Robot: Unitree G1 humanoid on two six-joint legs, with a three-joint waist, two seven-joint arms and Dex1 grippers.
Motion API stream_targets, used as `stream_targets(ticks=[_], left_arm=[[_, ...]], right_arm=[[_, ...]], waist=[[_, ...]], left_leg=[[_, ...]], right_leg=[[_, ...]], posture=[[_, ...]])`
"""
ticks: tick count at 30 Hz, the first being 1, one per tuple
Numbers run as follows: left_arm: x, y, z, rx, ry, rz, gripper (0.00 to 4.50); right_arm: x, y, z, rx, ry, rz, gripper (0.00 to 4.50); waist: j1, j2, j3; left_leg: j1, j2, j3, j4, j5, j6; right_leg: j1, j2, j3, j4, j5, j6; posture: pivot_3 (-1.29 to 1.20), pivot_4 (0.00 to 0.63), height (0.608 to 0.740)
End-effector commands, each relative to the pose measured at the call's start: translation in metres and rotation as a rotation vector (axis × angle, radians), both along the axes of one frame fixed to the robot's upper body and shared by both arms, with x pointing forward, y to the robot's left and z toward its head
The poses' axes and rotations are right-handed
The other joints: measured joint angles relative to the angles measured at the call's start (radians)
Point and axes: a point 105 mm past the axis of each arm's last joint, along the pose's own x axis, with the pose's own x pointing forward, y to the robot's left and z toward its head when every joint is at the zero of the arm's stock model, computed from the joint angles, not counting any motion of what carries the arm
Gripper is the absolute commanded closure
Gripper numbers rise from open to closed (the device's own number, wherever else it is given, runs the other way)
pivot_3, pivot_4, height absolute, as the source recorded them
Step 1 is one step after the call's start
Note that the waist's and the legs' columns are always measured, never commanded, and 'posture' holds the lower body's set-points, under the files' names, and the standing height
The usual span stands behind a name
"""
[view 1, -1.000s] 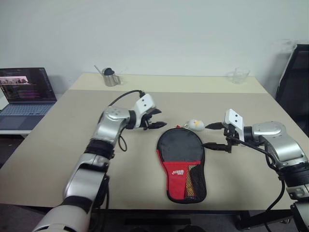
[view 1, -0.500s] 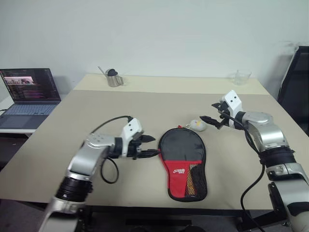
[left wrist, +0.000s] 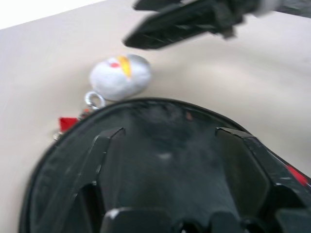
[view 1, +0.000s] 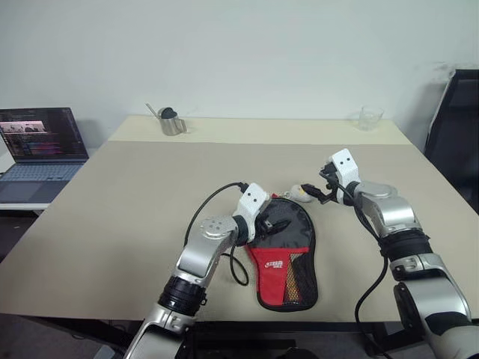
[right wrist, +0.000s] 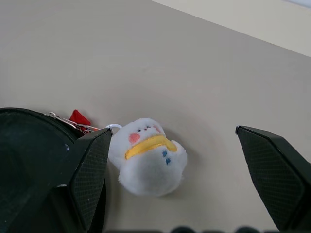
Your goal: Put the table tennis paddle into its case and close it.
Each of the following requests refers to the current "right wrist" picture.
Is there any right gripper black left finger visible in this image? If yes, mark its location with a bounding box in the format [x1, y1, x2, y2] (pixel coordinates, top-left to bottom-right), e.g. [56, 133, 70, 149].
[36, 128, 113, 233]

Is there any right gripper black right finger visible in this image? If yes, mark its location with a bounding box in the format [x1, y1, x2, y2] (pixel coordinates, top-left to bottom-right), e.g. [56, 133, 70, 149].
[234, 125, 311, 233]

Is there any white plush toy keychain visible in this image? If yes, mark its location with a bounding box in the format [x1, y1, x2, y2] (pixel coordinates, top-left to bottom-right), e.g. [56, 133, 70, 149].
[105, 117, 189, 198]

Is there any black table tennis paddle case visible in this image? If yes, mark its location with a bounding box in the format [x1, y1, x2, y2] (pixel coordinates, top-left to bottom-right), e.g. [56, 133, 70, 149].
[0, 107, 101, 233]

